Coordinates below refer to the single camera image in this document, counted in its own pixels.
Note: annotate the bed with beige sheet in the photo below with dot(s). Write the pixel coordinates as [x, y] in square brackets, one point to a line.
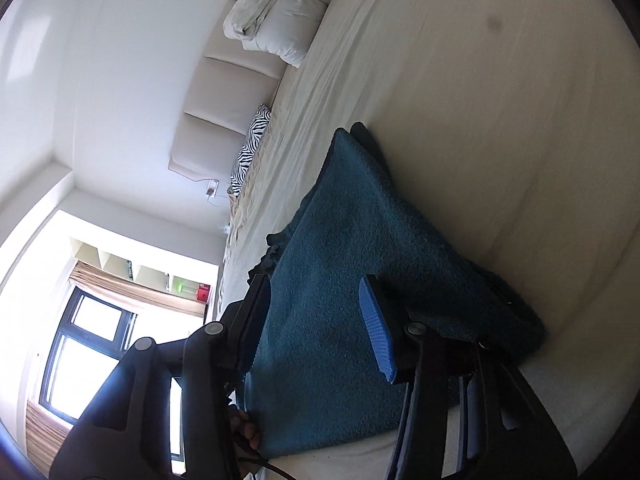
[500, 110]

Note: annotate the beige padded headboard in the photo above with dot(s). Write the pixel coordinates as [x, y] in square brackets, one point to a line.
[220, 90]

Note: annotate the dark teal knit sweater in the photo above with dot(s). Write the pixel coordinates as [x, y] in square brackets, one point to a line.
[340, 240]

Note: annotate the beige curtain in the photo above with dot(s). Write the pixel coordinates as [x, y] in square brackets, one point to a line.
[45, 430]
[125, 295]

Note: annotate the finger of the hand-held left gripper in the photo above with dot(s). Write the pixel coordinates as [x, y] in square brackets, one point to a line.
[407, 435]
[470, 420]

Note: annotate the folded white duvet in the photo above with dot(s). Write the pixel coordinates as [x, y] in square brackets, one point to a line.
[285, 10]

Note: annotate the black framed window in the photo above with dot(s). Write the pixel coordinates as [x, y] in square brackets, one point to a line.
[61, 342]

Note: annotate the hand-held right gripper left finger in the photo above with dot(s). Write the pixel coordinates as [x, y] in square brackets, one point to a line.
[252, 325]

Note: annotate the red box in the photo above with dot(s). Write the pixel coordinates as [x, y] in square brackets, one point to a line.
[203, 292]

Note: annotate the white wall shelf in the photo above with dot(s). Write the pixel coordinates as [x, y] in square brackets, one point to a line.
[115, 262]

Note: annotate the person's left hand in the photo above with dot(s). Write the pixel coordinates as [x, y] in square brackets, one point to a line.
[246, 430]

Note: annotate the zebra print pillow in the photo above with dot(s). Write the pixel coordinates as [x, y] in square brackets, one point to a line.
[252, 145]

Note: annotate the white wall charger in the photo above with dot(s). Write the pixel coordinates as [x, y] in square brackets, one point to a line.
[212, 188]

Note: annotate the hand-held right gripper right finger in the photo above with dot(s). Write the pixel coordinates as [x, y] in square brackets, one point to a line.
[377, 330]

